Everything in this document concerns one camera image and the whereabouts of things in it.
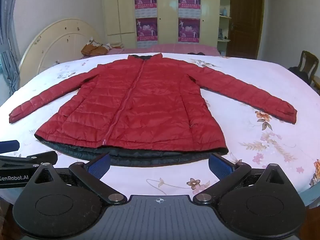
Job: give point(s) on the purple wall poster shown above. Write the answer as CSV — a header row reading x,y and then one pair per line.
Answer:
x,y
189,0
189,30
145,1
147,29

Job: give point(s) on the cream wardrobe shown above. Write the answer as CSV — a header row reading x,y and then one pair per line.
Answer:
x,y
166,10

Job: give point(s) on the red puffer jacket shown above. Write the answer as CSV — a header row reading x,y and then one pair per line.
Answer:
x,y
140,105

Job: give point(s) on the blue curtain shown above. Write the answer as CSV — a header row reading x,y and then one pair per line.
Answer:
x,y
8,55

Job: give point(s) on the blue figurine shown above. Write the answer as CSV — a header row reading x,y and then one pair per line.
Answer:
x,y
224,12

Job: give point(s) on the cream wall shelf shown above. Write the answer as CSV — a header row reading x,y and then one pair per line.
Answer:
x,y
225,17

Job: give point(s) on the black bag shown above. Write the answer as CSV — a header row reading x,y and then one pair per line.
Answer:
x,y
298,74

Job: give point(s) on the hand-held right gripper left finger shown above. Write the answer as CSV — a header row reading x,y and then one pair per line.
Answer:
x,y
100,167

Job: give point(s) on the dark cloth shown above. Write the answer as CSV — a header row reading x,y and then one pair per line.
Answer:
x,y
196,53

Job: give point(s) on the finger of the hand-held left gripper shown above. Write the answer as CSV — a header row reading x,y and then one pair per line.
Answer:
x,y
8,146
37,158

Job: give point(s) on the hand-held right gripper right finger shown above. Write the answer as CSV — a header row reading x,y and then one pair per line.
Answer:
x,y
219,167

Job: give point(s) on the cream wooden headboard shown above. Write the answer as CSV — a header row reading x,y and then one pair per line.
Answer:
x,y
55,42

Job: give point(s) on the brown wooden door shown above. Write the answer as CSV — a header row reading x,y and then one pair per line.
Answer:
x,y
245,20

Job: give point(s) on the wooden chair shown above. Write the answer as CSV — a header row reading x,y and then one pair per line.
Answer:
x,y
308,62

